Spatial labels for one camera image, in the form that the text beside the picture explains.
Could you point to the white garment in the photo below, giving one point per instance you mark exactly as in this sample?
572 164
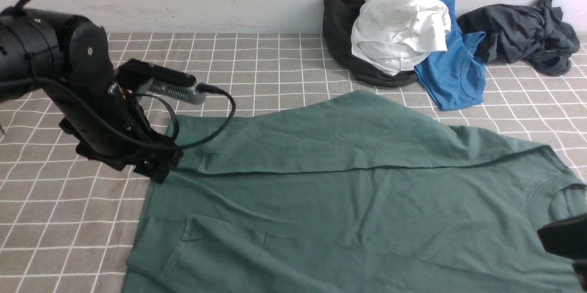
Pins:
397 35

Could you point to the blue garment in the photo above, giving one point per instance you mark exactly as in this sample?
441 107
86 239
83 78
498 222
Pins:
455 79

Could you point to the grey checked tablecloth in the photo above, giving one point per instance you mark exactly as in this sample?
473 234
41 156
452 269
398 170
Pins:
68 224

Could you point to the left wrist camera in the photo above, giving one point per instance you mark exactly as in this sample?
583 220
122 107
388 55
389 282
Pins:
169 83

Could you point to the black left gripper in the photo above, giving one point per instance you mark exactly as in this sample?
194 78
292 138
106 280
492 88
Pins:
112 128

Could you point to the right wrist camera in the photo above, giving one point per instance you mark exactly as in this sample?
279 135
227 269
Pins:
566 238

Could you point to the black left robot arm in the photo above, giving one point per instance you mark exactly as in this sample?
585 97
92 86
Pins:
67 56

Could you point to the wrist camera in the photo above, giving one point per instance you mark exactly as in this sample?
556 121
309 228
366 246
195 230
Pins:
566 238
169 83

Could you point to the green long-sleeve top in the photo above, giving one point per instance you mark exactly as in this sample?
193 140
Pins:
358 194

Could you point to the dark grey garment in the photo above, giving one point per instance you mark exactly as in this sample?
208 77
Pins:
535 34

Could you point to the black garment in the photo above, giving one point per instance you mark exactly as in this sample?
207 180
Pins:
338 19

